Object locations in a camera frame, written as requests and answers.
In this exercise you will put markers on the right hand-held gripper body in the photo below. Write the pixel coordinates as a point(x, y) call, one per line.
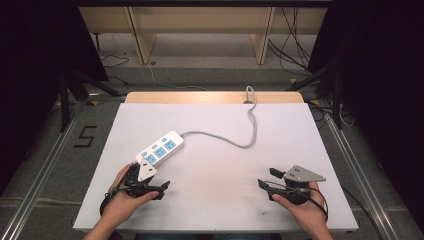
point(300, 175)

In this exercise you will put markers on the light wooden shelf unit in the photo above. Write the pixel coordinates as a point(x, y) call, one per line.
point(206, 26)

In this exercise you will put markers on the black metal stand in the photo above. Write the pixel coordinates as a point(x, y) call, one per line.
point(65, 100)
point(337, 100)

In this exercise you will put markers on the person's right hand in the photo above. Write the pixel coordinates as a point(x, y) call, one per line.
point(310, 213)

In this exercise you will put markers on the metal floor rail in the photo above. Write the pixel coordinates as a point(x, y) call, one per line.
point(36, 181)
point(363, 180)

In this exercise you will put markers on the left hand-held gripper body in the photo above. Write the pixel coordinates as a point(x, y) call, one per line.
point(138, 186)

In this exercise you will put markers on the person's dark trousers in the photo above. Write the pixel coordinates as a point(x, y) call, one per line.
point(206, 237)

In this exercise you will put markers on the person's left hand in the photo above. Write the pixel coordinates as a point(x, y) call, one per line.
point(123, 205)

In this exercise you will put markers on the white table board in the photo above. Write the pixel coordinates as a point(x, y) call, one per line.
point(216, 186)

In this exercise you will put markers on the white power strip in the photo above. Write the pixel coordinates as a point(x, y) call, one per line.
point(161, 150)

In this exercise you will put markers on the dark curtain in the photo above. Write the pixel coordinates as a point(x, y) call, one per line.
point(386, 100)
point(30, 83)

